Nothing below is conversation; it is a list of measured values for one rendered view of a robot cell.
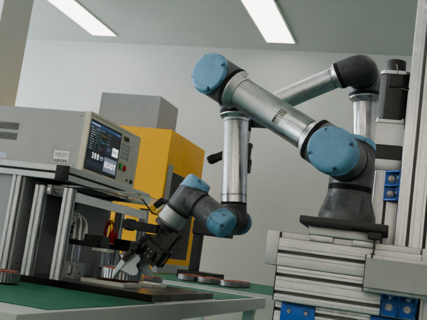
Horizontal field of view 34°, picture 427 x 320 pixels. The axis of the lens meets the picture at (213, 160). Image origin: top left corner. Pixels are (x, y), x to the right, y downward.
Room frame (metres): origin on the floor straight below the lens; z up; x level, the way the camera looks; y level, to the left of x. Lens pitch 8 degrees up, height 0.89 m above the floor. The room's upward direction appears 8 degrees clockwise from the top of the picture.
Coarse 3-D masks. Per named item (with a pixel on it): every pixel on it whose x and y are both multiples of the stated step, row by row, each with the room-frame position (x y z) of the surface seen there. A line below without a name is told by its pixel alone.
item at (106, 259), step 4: (116, 240) 2.55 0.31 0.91; (120, 240) 2.54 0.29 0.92; (124, 240) 2.54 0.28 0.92; (128, 240) 2.54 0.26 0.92; (112, 244) 2.55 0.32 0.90; (116, 244) 2.55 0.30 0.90; (120, 244) 2.54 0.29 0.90; (124, 244) 2.54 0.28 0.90; (128, 244) 2.53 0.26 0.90; (132, 244) 2.55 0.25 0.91; (112, 248) 2.55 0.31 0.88; (116, 248) 2.54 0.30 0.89; (120, 248) 2.54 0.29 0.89; (124, 248) 2.53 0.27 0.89; (128, 248) 2.53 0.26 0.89; (104, 252) 2.57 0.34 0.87; (124, 252) 2.54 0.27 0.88; (104, 256) 2.57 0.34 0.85; (108, 256) 2.61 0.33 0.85; (104, 260) 2.59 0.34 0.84; (108, 260) 2.61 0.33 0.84
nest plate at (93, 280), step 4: (84, 280) 2.26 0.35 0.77; (88, 280) 2.26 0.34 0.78; (92, 280) 2.26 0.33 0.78; (96, 280) 2.25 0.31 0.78; (100, 280) 2.25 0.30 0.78; (104, 280) 2.28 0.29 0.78; (104, 284) 2.24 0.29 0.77; (108, 284) 2.24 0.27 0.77; (112, 284) 2.23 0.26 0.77; (116, 284) 2.23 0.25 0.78; (120, 284) 2.23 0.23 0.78; (124, 284) 2.23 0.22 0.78; (128, 284) 2.26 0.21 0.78; (132, 284) 2.29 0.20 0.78; (136, 284) 2.32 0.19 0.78; (140, 284) 2.36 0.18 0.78
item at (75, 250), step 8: (72, 240) 2.33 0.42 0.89; (80, 240) 2.32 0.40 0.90; (88, 240) 2.31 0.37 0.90; (96, 240) 2.31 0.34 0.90; (104, 240) 2.32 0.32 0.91; (72, 248) 2.33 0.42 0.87; (80, 248) 2.38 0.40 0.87; (96, 248) 2.31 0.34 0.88; (104, 248) 2.33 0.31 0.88; (72, 256) 2.34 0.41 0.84
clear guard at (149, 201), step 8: (88, 192) 2.39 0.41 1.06; (96, 192) 2.34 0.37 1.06; (104, 192) 2.29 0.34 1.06; (112, 192) 2.24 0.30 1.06; (120, 192) 2.20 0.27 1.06; (128, 192) 2.18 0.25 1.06; (136, 192) 2.17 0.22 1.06; (144, 200) 2.17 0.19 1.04; (152, 200) 2.26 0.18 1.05; (152, 208) 2.18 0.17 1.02; (160, 208) 2.27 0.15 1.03
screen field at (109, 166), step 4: (104, 160) 2.42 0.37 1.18; (108, 160) 2.45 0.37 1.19; (112, 160) 2.49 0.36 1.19; (104, 164) 2.43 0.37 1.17; (108, 164) 2.46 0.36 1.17; (112, 164) 2.49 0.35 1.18; (104, 168) 2.43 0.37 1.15; (108, 168) 2.46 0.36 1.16; (112, 168) 2.50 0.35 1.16; (108, 172) 2.47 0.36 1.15; (112, 172) 2.50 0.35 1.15
